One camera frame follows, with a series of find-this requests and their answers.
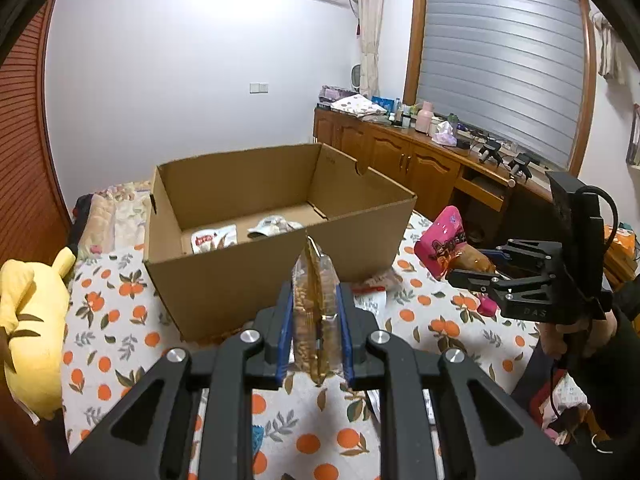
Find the clear sesame bar packet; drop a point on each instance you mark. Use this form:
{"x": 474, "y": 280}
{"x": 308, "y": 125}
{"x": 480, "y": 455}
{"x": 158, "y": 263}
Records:
{"x": 317, "y": 341}

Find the cream curtain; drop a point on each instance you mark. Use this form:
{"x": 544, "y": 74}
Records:
{"x": 370, "y": 21}

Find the white wall switch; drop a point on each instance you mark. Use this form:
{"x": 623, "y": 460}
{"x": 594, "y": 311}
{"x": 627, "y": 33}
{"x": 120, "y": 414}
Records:
{"x": 257, "y": 88}

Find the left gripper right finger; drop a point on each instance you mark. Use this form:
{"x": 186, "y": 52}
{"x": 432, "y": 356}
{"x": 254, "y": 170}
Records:
{"x": 441, "y": 416}

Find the wooden sideboard cabinet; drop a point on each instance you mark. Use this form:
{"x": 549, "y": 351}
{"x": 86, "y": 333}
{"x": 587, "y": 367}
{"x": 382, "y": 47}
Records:
{"x": 494, "y": 206}

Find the right hand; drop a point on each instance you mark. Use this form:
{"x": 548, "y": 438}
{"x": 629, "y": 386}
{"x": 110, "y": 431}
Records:
{"x": 555, "y": 338}

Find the white red edged packet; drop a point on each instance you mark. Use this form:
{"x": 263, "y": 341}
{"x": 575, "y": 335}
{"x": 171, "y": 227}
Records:
{"x": 370, "y": 298}

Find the blue foil snack packet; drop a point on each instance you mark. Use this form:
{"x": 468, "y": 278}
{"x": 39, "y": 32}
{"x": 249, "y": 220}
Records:
{"x": 258, "y": 433}

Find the orange print bed cover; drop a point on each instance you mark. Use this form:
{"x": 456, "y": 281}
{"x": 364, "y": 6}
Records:
{"x": 118, "y": 328}

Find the folded floral cloth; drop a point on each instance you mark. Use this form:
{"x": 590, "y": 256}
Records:
{"x": 358, "y": 106}

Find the pink bottle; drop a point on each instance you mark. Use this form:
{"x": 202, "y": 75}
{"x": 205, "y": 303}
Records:
{"x": 424, "y": 118}

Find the silver back label pouch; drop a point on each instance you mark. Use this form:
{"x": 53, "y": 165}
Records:
{"x": 272, "y": 226}

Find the floral quilt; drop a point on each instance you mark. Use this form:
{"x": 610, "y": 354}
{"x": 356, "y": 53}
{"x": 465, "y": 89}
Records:
{"x": 111, "y": 219}

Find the wooden louvre wardrobe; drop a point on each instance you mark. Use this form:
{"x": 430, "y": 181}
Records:
{"x": 34, "y": 219}

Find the brown cardboard box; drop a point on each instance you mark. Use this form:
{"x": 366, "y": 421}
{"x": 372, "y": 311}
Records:
{"x": 357, "y": 217}

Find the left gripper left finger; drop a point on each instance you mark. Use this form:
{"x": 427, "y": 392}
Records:
{"x": 149, "y": 432}

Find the chicken feet snack packet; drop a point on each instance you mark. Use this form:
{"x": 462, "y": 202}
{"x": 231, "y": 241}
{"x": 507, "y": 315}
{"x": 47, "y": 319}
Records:
{"x": 209, "y": 239}

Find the pink snack packet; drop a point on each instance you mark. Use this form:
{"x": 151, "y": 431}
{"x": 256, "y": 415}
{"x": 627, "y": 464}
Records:
{"x": 443, "y": 247}

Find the grey window blind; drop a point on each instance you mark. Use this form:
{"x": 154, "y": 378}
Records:
{"x": 513, "y": 68}

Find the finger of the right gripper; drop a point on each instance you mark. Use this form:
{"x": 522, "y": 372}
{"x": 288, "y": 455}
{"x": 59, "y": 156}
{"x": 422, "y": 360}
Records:
{"x": 475, "y": 281}
{"x": 496, "y": 255}

